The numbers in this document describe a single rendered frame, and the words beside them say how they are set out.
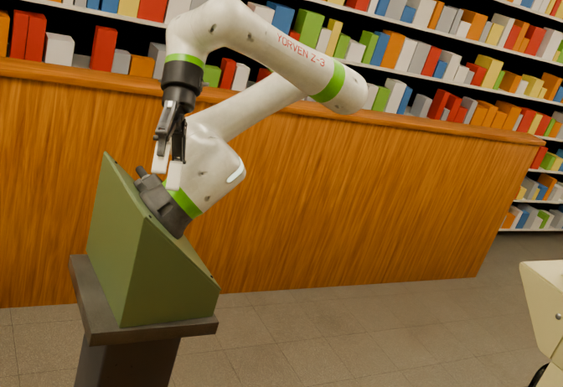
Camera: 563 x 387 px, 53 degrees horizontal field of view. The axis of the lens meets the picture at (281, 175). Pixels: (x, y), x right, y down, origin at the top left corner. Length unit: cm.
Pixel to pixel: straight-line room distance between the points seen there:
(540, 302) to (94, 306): 100
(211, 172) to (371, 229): 228
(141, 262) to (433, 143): 249
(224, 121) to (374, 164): 186
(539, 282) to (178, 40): 89
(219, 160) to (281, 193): 168
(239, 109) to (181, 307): 54
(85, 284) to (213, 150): 48
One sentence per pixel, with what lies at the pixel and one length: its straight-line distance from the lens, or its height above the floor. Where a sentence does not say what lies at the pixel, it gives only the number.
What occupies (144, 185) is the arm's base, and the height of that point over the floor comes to 121.
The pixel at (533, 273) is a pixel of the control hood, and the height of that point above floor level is 151.
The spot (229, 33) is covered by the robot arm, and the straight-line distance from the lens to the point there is 126.
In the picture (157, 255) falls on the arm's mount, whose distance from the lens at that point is 133.
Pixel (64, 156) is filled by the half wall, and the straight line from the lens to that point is 257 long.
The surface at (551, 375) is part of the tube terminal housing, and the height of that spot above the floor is 139.
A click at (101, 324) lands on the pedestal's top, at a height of 94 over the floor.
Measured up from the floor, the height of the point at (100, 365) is 77.
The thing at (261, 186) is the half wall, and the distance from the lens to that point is 296.
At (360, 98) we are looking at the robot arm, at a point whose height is 154.
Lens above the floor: 185
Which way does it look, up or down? 22 degrees down
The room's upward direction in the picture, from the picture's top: 18 degrees clockwise
